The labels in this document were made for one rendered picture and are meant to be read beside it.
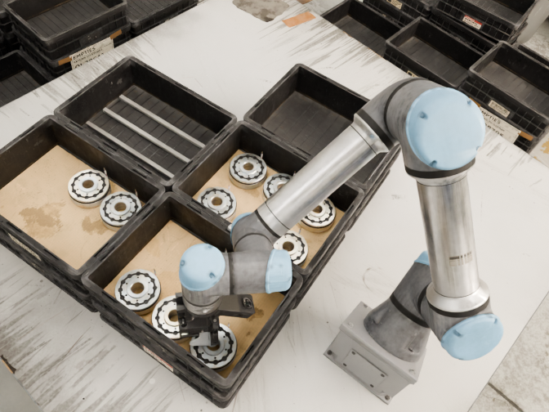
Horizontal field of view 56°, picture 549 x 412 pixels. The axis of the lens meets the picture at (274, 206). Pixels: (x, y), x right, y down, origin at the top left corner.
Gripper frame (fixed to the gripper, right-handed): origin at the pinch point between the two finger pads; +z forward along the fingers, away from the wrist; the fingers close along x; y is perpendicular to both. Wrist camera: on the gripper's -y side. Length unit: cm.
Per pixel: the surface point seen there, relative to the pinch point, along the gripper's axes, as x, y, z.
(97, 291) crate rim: -9.6, 23.5, -7.7
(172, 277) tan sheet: -15.5, 7.9, 2.3
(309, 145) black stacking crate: -53, -35, 3
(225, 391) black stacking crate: 12.8, -1.1, 2.4
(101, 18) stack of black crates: -147, 28, 28
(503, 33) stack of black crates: -134, -151, 31
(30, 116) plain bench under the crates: -83, 48, 15
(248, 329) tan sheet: -0.3, -8.3, 2.3
